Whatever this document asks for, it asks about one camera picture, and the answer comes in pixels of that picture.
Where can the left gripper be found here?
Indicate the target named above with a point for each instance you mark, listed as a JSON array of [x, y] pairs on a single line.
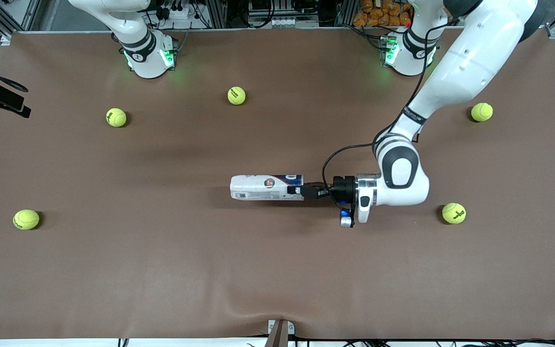
[[342, 189]]

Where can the clear tennis ball can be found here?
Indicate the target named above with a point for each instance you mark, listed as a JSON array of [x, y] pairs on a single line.
[[258, 188]]

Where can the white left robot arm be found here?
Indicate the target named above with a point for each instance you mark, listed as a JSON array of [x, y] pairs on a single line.
[[470, 62]]

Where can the yellow tennis ball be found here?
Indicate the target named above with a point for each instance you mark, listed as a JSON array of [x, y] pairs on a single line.
[[116, 117], [482, 112], [236, 96], [454, 213], [26, 220]]

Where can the control box with green light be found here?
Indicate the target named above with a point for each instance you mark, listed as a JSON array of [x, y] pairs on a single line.
[[167, 55], [389, 50]]

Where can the brown table mat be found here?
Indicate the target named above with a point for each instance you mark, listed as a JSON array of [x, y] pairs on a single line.
[[162, 265]]

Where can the white power strip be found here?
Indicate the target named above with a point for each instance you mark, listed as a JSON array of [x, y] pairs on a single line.
[[282, 21]]

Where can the bag of orange objects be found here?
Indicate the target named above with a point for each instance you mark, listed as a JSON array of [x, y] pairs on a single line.
[[378, 14]]

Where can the white plug socket strip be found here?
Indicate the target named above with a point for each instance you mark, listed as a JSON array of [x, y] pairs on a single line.
[[176, 9]]

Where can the metal table clamp bracket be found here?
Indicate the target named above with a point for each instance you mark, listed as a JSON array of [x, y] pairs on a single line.
[[280, 332]]

